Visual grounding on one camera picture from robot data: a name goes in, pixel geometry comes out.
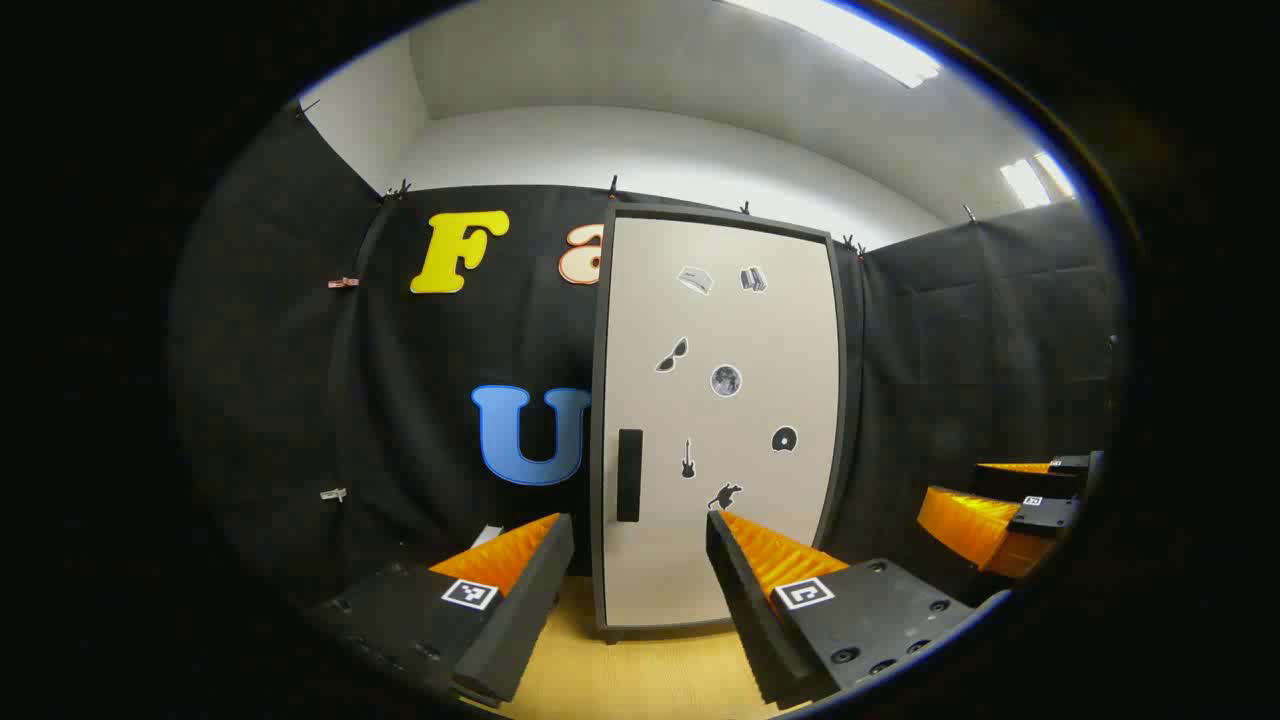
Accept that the black door handle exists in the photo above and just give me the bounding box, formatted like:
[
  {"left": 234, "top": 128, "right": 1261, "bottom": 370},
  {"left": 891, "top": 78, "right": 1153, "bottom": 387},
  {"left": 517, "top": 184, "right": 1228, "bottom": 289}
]
[{"left": 617, "top": 429, "right": 644, "bottom": 523}]

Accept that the black backdrop cloth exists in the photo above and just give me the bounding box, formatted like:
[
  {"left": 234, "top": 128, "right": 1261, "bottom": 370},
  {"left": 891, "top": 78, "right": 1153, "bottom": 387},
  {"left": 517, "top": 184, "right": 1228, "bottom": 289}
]
[{"left": 170, "top": 100, "right": 1121, "bottom": 611}]

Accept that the beige cabinet door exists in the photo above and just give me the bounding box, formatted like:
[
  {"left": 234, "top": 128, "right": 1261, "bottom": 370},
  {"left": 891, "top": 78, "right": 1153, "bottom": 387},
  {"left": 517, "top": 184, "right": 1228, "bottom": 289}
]
[{"left": 603, "top": 215, "right": 839, "bottom": 629}]

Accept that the long ceiling light panel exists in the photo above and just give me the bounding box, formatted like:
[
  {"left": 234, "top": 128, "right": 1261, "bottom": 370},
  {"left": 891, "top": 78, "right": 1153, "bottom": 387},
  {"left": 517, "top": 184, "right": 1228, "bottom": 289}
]
[{"left": 720, "top": 0, "right": 943, "bottom": 89}]

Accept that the dark grey cabinet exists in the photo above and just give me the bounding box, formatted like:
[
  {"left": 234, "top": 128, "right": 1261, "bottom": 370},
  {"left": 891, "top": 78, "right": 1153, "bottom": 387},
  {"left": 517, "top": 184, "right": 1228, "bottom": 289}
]
[{"left": 590, "top": 203, "right": 851, "bottom": 641}]

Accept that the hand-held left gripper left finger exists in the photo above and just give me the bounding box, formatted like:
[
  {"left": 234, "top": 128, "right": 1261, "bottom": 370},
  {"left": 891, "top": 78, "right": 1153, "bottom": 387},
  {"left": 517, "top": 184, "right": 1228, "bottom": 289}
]
[{"left": 300, "top": 513, "right": 576, "bottom": 707}]

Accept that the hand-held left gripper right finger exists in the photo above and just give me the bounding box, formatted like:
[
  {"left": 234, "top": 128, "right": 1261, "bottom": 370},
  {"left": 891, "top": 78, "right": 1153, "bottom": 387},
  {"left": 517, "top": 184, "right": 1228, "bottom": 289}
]
[{"left": 705, "top": 510, "right": 979, "bottom": 711}]

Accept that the small ceiling light panel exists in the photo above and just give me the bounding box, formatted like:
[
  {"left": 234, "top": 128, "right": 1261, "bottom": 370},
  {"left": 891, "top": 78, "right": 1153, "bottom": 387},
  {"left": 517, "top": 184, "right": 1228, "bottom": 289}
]
[{"left": 1000, "top": 150, "right": 1079, "bottom": 209}]

